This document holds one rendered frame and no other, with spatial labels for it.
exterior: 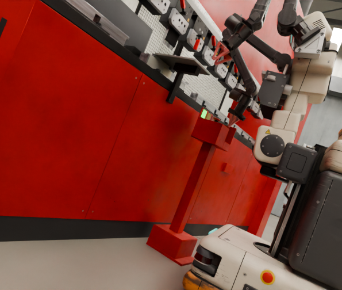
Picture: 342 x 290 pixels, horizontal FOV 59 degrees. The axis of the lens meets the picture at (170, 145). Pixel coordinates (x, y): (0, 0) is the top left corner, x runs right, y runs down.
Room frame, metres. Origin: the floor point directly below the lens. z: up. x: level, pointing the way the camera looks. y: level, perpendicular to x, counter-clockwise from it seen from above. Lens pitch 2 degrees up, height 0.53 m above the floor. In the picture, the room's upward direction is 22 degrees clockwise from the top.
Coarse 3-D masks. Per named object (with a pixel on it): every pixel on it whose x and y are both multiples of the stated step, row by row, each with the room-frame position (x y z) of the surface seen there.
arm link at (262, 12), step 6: (258, 0) 1.32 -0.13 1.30; (264, 0) 1.31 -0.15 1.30; (270, 0) 1.32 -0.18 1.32; (258, 6) 1.31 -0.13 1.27; (264, 6) 1.30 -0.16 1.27; (252, 12) 1.31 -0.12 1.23; (258, 12) 1.30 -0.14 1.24; (264, 12) 1.30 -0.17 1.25; (264, 18) 1.34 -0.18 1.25; (258, 24) 1.31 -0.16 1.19
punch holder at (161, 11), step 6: (138, 0) 1.49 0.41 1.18; (144, 0) 1.46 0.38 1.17; (150, 0) 1.44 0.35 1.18; (156, 0) 1.47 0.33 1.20; (162, 0) 1.51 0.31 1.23; (168, 0) 1.53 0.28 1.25; (144, 6) 1.53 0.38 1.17; (150, 6) 1.51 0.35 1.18; (156, 6) 1.48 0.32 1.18; (162, 6) 1.51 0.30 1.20; (150, 12) 1.57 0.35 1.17; (156, 12) 1.54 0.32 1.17; (162, 12) 1.53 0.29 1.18
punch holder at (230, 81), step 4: (232, 64) 2.25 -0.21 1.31; (228, 68) 2.26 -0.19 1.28; (232, 68) 2.25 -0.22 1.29; (228, 72) 2.25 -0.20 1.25; (232, 72) 2.27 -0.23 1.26; (228, 76) 2.25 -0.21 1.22; (232, 76) 2.28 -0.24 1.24; (220, 80) 2.28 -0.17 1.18; (224, 80) 2.26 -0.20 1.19; (228, 80) 2.25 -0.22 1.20; (232, 80) 2.30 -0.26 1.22; (236, 80) 2.35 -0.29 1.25; (224, 84) 2.32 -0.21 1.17; (228, 84) 2.28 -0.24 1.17; (232, 84) 2.32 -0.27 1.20; (228, 88) 2.38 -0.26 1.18; (232, 88) 2.34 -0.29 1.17
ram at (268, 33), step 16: (192, 0) 1.68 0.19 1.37; (208, 0) 1.79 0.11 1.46; (224, 0) 1.91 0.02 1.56; (240, 0) 2.06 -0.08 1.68; (256, 0) 2.22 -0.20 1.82; (272, 0) 2.42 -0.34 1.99; (224, 16) 1.97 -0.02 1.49; (272, 16) 2.51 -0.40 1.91; (208, 32) 1.93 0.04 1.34; (256, 32) 2.38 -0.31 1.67; (272, 32) 2.60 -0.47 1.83; (240, 48) 2.26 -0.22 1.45; (288, 48) 2.99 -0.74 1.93; (256, 64) 2.55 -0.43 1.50; (272, 64) 2.81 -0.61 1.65; (256, 80) 2.64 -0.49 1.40
